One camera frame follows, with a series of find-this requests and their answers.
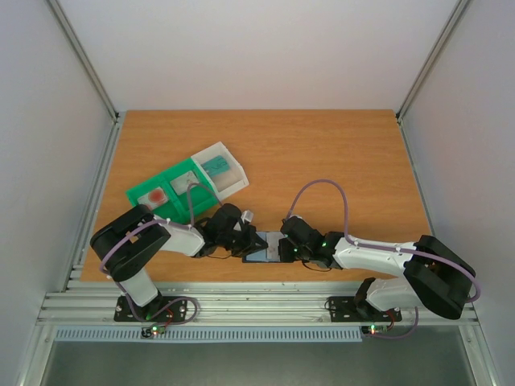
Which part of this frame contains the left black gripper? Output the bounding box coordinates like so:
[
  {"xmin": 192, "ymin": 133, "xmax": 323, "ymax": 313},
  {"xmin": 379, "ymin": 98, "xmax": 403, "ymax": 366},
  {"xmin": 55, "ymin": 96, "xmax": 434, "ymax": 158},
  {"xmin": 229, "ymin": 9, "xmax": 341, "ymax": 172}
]
[{"xmin": 218, "ymin": 225, "xmax": 269, "ymax": 258}]

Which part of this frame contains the blue card holder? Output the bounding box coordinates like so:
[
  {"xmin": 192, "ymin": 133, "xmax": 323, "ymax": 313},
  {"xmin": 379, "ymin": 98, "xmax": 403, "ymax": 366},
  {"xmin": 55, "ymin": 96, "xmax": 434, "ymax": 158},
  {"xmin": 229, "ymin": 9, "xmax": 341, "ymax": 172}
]
[{"xmin": 242, "ymin": 232, "xmax": 282, "ymax": 264}]

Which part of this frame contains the white floral credit card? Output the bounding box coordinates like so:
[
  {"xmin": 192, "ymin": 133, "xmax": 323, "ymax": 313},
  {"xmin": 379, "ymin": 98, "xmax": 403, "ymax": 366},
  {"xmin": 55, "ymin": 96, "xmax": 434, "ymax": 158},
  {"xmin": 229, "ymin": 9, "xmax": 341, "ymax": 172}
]
[{"xmin": 266, "ymin": 232, "xmax": 283, "ymax": 262}]

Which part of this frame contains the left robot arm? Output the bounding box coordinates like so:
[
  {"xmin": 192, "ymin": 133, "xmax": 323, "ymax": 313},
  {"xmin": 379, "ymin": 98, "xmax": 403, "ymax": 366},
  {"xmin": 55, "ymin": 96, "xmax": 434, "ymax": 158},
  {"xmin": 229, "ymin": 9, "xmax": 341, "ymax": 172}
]
[{"xmin": 89, "ymin": 203, "xmax": 268, "ymax": 322}]

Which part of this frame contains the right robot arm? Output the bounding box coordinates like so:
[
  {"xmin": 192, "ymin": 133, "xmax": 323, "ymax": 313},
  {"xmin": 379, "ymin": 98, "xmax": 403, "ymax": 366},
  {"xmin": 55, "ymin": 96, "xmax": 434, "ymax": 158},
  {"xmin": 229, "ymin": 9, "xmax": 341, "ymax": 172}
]
[{"xmin": 279, "ymin": 216, "xmax": 476, "ymax": 320}]

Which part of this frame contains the teal VIP card stack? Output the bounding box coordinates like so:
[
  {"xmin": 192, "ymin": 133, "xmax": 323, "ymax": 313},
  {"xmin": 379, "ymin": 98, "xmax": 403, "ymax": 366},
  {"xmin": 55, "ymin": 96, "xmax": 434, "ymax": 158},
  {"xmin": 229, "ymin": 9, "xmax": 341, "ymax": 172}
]
[{"xmin": 201, "ymin": 155, "xmax": 230, "ymax": 177}]

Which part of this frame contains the grey floral card stack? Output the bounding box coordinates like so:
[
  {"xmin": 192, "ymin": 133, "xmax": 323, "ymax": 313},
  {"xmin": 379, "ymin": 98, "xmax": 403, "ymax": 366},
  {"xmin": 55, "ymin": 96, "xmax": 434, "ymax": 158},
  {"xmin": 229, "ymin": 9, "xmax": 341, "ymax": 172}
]
[{"xmin": 170, "ymin": 170, "xmax": 199, "ymax": 195}]

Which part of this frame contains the red dotted card stack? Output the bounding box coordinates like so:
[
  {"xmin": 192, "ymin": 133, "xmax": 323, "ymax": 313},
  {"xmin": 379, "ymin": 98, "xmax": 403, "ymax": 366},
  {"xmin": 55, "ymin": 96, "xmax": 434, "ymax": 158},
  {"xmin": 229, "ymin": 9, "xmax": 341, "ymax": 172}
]
[{"xmin": 138, "ymin": 187, "xmax": 168, "ymax": 211}]

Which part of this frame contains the white plastic bin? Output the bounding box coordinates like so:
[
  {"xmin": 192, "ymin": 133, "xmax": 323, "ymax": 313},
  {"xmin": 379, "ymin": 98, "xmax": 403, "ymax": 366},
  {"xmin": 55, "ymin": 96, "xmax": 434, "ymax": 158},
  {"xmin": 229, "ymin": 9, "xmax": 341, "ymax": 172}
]
[{"xmin": 192, "ymin": 142, "xmax": 249, "ymax": 200}]

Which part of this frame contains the green plastic bin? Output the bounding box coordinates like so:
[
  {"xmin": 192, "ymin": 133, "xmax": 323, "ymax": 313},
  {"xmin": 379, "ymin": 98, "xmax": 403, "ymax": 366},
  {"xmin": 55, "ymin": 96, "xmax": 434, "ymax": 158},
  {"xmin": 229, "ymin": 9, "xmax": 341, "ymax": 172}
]
[{"xmin": 126, "ymin": 158, "xmax": 218, "ymax": 224}]

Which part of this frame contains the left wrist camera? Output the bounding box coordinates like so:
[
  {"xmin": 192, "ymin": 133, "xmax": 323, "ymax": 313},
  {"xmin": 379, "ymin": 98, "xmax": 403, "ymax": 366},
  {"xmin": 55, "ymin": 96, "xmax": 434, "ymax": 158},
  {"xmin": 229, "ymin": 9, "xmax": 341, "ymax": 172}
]
[{"xmin": 241, "ymin": 210, "xmax": 254, "ymax": 224}]

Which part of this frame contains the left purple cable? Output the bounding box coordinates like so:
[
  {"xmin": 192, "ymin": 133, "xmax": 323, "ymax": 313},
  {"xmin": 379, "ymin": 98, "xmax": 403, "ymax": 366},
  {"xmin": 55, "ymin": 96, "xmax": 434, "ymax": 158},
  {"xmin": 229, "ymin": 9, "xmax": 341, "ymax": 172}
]
[{"xmin": 98, "ymin": 183, "xmax": 220, "ymax": 278}]

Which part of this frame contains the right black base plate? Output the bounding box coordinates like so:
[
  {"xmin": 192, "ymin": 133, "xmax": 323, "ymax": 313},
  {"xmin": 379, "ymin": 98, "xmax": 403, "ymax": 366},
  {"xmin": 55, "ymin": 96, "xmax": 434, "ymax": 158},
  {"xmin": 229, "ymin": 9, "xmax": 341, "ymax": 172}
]
[{"xmin": 324, "ymin": 296, "xmax": 402, "ymax": 322}]

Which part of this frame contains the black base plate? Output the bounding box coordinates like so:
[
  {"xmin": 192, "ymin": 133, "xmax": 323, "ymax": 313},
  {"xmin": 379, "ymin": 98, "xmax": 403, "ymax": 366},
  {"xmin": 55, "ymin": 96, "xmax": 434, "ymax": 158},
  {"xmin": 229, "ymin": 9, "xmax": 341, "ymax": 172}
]
[
  {"xmin": 113, "ymin": 296, "xmax": 188, "ymax": 323},
  {"xmin": 324, "ymin": 296, "xmax": 402, "ymax": 322}
]

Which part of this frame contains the grey slotted cable duct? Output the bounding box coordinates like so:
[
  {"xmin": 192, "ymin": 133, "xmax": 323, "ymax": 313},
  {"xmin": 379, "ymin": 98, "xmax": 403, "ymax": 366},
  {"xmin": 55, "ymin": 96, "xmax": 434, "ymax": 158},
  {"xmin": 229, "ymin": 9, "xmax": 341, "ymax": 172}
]
[{"xmin": 55, "ymin": 326, "xmax": 362, "ymax": 344}]

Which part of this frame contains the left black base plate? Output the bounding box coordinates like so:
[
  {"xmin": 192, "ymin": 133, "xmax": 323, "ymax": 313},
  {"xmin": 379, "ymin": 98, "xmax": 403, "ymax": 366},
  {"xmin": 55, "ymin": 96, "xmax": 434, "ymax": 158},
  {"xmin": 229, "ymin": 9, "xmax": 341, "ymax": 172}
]
[{"xmin": 113, "ymin": 296, "xmax": 188, "ymax": 323}]

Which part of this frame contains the aluminium frame rail front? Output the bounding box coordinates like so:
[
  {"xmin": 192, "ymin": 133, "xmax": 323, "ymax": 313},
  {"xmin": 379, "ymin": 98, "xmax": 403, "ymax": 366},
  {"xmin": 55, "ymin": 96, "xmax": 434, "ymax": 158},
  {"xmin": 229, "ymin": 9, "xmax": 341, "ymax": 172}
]
[{"xmin": 38, "ymin": 281, "xmax": 480, "ymax": 326}]

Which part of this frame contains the left frame post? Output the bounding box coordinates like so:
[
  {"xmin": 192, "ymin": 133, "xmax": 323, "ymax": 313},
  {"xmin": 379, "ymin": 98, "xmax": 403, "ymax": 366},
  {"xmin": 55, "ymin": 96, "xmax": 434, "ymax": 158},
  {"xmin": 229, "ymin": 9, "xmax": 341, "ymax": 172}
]
[{"xmin": 44, "ymin": 0, "xmax": 119, "ymax": 123}]

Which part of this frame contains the frame post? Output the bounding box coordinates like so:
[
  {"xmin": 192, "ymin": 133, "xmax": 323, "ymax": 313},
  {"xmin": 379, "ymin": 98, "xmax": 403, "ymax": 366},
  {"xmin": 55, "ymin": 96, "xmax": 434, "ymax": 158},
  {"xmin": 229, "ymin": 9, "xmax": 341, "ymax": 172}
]
[
  {"xmin": 44, "ymin": 0, "xmax": 119, "ymax": 123},
  {"xmin": 396, "ymin": 0, "xmax": 472, "ymax": 125}
]

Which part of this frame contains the right frame post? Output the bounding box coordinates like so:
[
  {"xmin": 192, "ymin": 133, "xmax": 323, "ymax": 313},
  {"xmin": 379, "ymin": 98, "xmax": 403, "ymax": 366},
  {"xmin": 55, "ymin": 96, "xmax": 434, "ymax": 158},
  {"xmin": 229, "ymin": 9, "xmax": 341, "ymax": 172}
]
[{"xmin": 396, "ymin": 0, "xmax": 472, "ymax": 125}]

